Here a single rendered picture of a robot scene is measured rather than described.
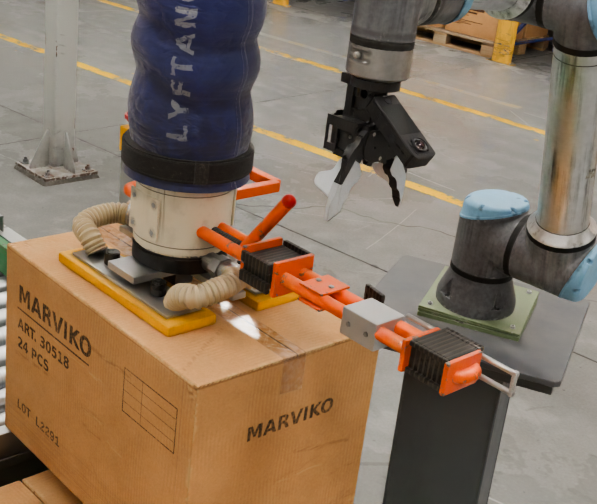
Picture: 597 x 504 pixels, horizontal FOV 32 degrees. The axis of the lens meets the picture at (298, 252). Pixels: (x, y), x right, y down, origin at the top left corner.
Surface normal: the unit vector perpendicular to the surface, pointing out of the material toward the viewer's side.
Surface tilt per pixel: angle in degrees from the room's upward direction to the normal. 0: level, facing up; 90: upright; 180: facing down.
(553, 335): 0
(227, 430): 91
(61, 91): 90
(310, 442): 91
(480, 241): 91
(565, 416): 0
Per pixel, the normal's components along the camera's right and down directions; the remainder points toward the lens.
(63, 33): 0.67, 0.35
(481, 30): -0.66, 0.29
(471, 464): -0.37, 0.32
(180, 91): -0.18, 0.64
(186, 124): 0.11, 0.14
